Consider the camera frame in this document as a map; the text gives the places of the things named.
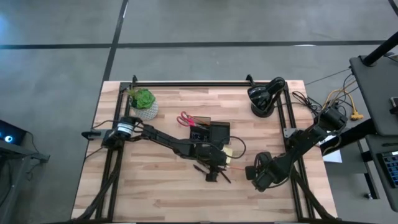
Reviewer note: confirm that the grey cart table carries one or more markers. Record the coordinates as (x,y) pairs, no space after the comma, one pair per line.
(373,93)

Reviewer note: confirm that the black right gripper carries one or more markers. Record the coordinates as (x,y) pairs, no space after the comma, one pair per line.
(267,174)

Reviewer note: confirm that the black gooseneck desk lamp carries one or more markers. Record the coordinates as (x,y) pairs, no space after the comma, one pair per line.
(264,96)

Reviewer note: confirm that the white paper sheet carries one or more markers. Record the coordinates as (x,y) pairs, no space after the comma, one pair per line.
(332,157)

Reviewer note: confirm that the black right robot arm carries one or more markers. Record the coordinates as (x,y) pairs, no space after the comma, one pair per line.
(311,133)

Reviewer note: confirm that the black mesh desk organizer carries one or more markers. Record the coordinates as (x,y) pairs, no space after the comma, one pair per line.
(217,132)

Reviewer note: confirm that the yellow sticky note pad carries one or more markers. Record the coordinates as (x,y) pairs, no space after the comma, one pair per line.
(228,154)

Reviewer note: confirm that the black device with blue light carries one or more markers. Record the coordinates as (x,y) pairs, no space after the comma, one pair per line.
(12,133)

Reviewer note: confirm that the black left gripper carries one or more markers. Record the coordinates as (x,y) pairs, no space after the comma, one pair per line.
(214,158)

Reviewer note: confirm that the black equipment stand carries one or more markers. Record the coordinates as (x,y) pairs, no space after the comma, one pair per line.
(15,152)

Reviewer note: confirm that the black aluminium table frame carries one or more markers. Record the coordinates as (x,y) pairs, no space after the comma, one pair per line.
(287,109)

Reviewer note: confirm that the succulent in triangle-pattern pot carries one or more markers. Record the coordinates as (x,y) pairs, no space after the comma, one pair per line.
(144,101)

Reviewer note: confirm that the black pole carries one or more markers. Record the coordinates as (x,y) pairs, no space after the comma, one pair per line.
(382,49)

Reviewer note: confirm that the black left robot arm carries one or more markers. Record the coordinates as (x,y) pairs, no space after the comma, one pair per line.
(168,140)

